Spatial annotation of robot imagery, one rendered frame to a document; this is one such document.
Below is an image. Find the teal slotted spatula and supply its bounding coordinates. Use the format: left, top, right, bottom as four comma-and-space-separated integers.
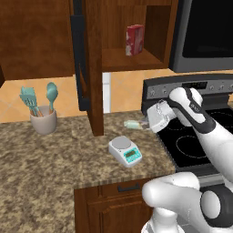
19, 86, 40, 117

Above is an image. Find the teal spoon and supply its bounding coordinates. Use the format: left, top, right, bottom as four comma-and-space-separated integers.
46, 81, 59, 115

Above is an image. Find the wooden base cabinet door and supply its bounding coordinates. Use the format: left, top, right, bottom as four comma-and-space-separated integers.
86, 197, 157, 233

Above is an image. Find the wooden drawer front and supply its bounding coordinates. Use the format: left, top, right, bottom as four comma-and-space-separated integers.
74, 177, 153, 199

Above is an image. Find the pale green bar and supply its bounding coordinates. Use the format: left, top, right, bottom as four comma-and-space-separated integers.
123, 119, 144, 131

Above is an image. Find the closed wooden cabinet door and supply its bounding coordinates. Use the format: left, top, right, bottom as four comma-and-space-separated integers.
0, 0, 76, 82

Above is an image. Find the black cabinet door handle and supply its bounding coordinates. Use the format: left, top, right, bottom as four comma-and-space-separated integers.
69, 14, 91, 112

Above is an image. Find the red box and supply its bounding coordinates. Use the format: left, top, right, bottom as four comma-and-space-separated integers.
125, 24, 146, 57

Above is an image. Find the black stove with grey panel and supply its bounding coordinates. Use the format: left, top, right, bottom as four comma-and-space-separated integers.
140, 73, 233, 177

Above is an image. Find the grey microwave oven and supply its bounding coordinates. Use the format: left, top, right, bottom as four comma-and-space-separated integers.
168, 0, 233, 74

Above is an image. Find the black drawer handle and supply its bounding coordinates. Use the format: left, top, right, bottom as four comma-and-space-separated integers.
116, 183, 142, 193

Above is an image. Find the wooden wall cabinet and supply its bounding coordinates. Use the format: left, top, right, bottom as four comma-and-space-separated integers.
100, 0, 180, 74

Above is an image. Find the white digital scale teal panel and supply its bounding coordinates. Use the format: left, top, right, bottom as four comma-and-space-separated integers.
107, 135, 143, 168

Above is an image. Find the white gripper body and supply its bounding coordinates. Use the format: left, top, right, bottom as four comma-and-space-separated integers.
147, 99, 177, 134

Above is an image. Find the open wooden cabinet door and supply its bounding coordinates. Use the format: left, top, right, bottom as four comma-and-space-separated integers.
83, 0, 106, 137

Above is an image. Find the white utensil pot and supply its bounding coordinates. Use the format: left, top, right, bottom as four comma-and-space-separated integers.
29, 105, 58, 136

